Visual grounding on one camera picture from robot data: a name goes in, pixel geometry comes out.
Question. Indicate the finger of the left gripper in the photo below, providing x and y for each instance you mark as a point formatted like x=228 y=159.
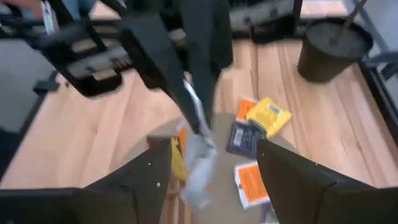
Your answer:
x=158 y=62
x=208 y=46

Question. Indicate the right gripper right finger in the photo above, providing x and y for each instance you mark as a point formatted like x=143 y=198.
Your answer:
x=311 y=202

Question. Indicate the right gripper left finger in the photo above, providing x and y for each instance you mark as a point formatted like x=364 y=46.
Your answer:
x=124 y=202

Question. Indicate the lemon lime tea packet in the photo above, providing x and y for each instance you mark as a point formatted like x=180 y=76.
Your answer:
x=269 y=116
x=178 y=161

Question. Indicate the white Tazo tea packet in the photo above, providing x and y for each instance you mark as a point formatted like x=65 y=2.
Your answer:
x=199 y=161

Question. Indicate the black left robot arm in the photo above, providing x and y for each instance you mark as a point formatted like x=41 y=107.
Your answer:
x=273 y=32

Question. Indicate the orange white tea packet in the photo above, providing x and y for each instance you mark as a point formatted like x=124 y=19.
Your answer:
x=244 y=107
x=252 y=185

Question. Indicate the dark blue tea packet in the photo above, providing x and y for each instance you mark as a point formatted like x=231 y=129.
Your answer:
x=244 y=138

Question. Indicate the round grey mat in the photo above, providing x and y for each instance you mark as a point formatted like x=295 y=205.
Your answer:
x=224 y=174

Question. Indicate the black table frame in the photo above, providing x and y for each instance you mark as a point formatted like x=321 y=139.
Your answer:
x=382 y=93

